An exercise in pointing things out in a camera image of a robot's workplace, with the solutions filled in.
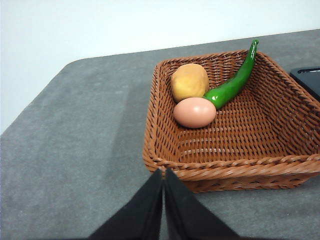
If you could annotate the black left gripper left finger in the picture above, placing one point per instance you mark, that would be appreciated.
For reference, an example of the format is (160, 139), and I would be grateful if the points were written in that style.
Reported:
(140, 217)

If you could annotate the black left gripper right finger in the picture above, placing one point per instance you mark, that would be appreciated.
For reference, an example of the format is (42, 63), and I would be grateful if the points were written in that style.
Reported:
(190, 217)

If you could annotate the brown wicker basket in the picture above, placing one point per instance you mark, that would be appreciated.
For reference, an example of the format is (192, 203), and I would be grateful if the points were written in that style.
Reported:
(237, 140)

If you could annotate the light brown egg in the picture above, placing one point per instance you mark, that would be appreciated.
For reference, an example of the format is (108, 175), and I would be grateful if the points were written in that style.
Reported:
(195, 112)

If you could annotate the green chili pepper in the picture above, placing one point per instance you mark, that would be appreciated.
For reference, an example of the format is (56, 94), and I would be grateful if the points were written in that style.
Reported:
(225, 96)

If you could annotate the yellow-brown potato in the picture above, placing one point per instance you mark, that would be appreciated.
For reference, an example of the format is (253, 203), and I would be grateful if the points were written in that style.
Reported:
(190, 82)

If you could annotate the black rectangular tray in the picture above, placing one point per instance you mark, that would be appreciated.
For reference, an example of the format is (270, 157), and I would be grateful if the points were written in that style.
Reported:
(310, 82)

